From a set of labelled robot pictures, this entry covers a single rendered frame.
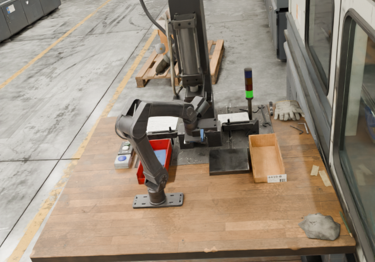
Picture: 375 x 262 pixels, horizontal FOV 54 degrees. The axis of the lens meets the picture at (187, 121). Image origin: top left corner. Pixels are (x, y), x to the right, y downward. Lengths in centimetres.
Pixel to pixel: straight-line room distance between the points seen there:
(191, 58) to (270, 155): 55
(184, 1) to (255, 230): 92
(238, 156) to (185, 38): 55
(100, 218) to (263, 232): 62
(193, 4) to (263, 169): 74
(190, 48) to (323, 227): 84
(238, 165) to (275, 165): 15
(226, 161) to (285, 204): 33
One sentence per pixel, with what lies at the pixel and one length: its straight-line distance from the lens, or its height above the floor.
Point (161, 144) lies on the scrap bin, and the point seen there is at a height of 93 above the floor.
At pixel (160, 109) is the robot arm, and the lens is 131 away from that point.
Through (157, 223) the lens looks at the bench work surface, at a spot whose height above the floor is 90.
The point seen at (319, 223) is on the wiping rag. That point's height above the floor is 92.
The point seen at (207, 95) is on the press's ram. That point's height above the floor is 114.
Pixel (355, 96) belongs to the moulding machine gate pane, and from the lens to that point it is 133.
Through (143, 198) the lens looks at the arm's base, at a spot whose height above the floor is 91.
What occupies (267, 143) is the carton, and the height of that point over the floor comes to 92.
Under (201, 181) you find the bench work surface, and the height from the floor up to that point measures 90.
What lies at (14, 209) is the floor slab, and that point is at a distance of 331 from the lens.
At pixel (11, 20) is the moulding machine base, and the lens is 855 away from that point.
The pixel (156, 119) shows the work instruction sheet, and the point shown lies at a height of 90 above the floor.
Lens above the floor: 190
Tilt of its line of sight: 30 degrees down
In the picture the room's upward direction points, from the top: 9 degrees counter-clockwise
